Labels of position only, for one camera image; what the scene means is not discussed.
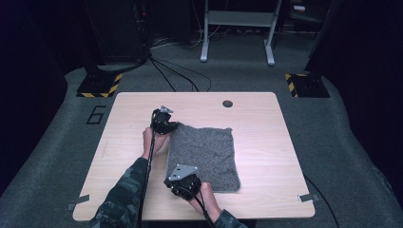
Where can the white metal table frame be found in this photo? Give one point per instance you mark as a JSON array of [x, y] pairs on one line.
[[239, 18]]

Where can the person's left hand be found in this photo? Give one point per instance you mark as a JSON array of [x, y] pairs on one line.
[[153, 141]]

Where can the grey tape strip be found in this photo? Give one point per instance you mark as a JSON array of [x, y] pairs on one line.
[[78, 201], [309, 198]]

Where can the black equipment cabinet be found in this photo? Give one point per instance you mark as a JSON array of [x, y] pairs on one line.
[[117, 28]]

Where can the grey towel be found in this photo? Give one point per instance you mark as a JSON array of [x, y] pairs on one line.
[[206, 155]]

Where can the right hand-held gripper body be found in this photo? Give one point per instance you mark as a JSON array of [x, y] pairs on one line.
[[187, 183]]

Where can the black stand base striped edge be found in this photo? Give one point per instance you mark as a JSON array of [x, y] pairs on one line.
[[99, 85], [309, 85]]

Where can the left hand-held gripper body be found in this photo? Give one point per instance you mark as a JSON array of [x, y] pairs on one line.
[[161, 120]]

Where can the small white box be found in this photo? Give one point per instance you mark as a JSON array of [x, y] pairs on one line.
[[299, 8]]

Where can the person's right hand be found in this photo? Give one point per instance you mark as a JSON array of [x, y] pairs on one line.
[[206, 198]]

